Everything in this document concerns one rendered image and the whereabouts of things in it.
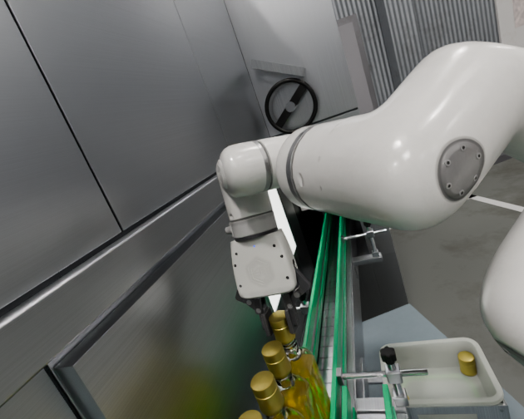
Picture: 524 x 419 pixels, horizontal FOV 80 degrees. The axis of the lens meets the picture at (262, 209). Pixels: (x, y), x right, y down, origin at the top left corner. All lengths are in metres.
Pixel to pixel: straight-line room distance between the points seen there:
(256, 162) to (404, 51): 3.65
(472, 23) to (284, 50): 3.52
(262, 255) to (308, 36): 1.01
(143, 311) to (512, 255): 0.40
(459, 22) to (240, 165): 4.28
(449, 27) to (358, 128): 4.30
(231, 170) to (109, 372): 0.27
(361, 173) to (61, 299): 0.32
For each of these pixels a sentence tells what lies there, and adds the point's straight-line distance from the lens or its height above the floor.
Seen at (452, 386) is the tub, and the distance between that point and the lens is 0.94.
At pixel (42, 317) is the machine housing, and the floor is 1.38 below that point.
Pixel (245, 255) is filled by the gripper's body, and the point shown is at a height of 1.29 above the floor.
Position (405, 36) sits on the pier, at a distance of 4.04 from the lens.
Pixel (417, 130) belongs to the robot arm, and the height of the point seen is 1.45.
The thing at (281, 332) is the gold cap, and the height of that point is 1.15.
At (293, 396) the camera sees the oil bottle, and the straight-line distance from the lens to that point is 0.55.
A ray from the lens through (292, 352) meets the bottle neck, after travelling 0.58.
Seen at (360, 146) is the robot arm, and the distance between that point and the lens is 0.21.
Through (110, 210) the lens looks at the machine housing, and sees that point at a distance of 0.49.
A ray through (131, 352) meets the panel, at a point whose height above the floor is 1.28.
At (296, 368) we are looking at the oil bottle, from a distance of 0.59.
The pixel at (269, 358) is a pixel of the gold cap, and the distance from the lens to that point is 0.51.
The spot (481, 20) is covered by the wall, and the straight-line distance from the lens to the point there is 4.76.
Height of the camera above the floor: 1.48
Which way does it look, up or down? 15 degrees down
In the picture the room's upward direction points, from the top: 20 degrees counter-clockwise
